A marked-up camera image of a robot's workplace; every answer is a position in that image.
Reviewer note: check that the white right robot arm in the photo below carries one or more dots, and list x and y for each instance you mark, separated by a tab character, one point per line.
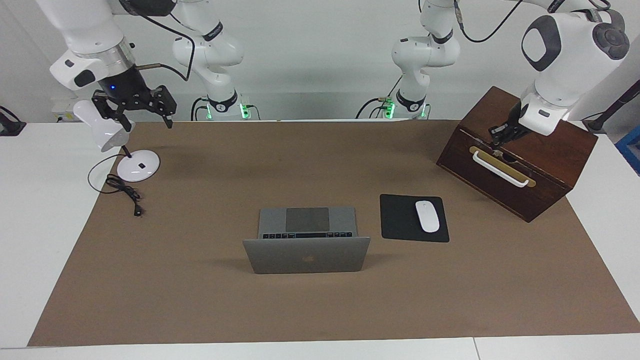
85	25

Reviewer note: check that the silver laptop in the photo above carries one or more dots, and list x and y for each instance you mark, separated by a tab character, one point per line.
305	260

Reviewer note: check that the white desk lamp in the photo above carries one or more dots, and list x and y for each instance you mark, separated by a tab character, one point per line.
137	167

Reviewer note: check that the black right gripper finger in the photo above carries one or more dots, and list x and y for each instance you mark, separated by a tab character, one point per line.
111	111
166	105

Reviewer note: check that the brown table mat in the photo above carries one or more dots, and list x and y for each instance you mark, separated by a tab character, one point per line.
200	300

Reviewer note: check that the black mouse pad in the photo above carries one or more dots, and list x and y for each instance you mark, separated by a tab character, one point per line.
397	220

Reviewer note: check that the dark brown wooden box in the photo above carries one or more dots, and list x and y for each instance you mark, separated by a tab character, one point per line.
550	160

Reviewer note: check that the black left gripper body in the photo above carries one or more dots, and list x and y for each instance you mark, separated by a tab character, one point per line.
516	122

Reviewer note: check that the white wall socket strip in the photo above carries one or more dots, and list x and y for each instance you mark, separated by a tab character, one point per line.
62	110

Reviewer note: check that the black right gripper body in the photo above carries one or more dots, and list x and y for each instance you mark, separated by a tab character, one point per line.
125	90

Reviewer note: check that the white computer mouse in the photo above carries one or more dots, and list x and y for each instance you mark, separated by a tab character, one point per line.
427	217

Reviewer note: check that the black stand leg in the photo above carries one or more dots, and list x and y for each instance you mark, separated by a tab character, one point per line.
617	102

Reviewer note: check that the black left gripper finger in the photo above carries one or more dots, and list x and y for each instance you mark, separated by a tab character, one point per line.
515	136
501	134

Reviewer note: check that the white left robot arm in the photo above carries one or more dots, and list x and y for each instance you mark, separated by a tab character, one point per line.
575	50

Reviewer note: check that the black clamp mount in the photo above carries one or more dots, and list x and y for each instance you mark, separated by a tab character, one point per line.
10	127

